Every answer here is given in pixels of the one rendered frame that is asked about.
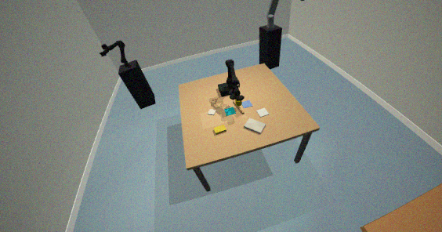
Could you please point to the yellow rectangular block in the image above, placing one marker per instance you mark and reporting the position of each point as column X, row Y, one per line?
column 220, row 129

